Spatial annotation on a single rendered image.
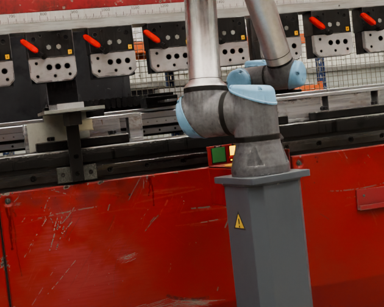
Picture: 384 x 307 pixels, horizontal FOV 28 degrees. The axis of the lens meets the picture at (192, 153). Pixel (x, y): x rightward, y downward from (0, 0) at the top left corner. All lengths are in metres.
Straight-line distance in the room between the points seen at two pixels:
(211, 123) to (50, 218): 0.71
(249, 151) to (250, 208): 0.14
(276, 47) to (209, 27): 0.21
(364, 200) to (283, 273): 0.87
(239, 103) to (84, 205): 0.74
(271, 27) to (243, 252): 0.61
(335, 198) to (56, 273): 0.98
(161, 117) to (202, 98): 0.90
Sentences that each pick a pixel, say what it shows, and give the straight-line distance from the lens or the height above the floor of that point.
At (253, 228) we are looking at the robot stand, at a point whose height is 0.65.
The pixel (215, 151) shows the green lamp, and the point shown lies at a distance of 2.36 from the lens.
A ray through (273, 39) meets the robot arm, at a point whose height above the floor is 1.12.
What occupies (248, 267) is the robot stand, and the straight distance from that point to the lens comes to 1.94.
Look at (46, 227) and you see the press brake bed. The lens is 2.43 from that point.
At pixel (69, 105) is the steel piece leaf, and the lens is 2.47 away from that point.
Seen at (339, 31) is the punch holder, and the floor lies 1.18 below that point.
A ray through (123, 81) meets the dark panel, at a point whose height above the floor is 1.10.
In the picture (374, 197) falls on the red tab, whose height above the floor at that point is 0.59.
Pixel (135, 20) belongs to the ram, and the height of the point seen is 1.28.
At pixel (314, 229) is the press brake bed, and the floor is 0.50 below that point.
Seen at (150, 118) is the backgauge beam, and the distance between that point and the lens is 2.85.
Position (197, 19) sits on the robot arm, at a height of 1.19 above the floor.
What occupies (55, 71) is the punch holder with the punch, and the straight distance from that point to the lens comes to 2.53.
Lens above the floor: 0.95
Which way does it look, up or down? 3 degrees down
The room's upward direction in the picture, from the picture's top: 6 degrees counter-clockwise
